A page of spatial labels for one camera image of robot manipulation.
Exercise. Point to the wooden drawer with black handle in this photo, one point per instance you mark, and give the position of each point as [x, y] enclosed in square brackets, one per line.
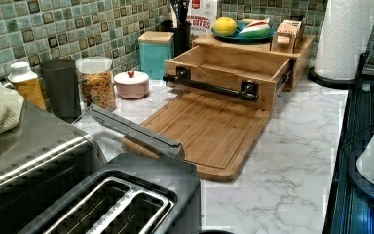
[240, 76]

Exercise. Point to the wooden drawer cabinet box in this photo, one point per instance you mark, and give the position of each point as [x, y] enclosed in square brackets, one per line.
[301, 53]

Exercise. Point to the bamboo cutting board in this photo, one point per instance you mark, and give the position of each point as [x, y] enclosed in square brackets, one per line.
[217, 135]

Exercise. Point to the pink lidded sugar bowl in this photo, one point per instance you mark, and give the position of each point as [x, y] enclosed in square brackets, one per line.
[132, 84]

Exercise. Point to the teal canister with wooden lid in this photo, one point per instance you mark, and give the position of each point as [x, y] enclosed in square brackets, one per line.
[155, 49]

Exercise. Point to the black utensil holder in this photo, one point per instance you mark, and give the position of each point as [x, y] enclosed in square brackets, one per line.
[179, 26]

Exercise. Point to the blue plate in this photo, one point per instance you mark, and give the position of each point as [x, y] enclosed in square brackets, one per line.
[237, 38]

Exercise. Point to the clear cereal jar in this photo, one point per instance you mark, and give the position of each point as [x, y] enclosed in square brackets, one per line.
[96, 81]

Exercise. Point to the yellow lemon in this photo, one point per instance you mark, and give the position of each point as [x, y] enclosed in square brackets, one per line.
[225, 26]

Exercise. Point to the black two-slot toaster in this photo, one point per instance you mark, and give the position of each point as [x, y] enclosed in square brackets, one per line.
[129, 195]

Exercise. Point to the cinnamon bites cereal box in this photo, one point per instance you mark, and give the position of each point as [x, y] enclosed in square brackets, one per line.
[202, 15]

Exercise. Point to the toy watermelon slice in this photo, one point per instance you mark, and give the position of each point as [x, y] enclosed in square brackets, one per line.
[255, 28]

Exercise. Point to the small wooden knife block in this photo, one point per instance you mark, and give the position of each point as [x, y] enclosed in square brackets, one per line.
[287, 36]

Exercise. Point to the dark grey tumbler cup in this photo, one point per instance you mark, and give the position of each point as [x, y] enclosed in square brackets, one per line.
[61, 83]

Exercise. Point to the white-capped orange spice bottle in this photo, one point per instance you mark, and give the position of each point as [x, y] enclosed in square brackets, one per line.
[26, 83]

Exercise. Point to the stainless steel toaster oven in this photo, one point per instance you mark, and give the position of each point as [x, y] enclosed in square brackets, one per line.
[41, 159]

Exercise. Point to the black paper towel holder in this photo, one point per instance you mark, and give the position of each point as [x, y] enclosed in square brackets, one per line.
[341, 84]

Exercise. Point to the white paper towel roll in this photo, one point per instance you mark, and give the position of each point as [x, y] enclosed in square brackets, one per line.
[344, 37]

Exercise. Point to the grey oven door handle bar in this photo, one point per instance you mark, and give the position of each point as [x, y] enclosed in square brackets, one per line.
[149, 139]

